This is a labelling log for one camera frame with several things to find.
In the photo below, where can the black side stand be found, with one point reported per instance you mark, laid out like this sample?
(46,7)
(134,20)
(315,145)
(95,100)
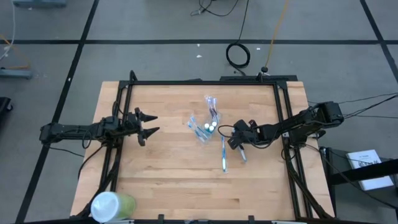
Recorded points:
(357,174)

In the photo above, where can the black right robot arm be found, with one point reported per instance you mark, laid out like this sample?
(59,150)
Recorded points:
(295,123)

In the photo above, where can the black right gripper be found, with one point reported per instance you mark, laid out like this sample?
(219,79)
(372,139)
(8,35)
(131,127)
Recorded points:
(245,132)

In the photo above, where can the white booklet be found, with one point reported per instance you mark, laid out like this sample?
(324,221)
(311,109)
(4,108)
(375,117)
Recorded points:
(376,183)

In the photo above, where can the black round floor anchor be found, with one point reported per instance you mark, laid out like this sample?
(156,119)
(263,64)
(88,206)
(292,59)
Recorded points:
(264,69)

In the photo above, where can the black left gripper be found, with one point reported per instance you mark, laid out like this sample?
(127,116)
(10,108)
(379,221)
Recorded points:
(133,124)

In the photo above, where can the purple white toothbrush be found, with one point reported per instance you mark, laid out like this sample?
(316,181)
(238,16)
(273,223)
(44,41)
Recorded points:
(214,109)
(207,101)
(211,104)

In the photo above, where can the green disinfecting wipes canister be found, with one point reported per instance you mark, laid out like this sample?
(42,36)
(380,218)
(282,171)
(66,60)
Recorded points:
(109,207)

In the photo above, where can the silver aluminium extrusion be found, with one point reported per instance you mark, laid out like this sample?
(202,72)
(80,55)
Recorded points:
(119,221)

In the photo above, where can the grey desk foot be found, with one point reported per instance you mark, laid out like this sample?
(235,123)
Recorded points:
(40,3)
(15,73)

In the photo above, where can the black floor object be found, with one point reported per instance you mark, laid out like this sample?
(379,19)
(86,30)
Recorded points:
(4,104)

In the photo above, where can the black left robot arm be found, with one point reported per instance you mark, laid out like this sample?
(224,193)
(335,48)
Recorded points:
(68,130)

